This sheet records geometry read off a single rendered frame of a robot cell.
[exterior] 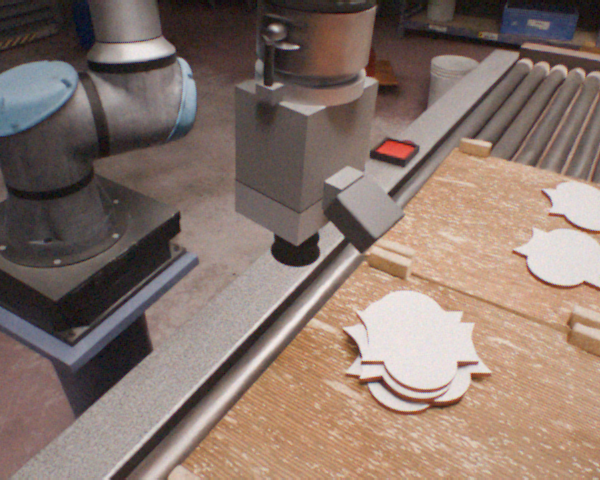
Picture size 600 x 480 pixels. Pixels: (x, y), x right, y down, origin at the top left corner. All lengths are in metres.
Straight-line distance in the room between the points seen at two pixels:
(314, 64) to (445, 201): 0.61
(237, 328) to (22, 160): 0.34
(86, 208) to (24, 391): 1.27
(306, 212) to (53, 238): 0.48
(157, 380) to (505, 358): 0.40
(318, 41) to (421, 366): 0.37
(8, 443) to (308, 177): 1.61
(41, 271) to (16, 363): 1.32
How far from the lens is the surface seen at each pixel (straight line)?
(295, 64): 0.33
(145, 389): 0.64
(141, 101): 0.73
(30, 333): 0.83
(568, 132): 1.30
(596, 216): 0.95
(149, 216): 0.84
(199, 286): 2.15
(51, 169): 0.73
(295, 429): 0.56
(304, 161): 0.34
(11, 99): 0.70
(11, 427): 1.90
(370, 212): 0.37
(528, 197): 0.97
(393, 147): 1.08
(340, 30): 0.33
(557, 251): 0.84
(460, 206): 0.90
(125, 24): 0.72
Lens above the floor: 1.41
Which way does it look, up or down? 36 degrees down
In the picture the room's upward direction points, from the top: straight up
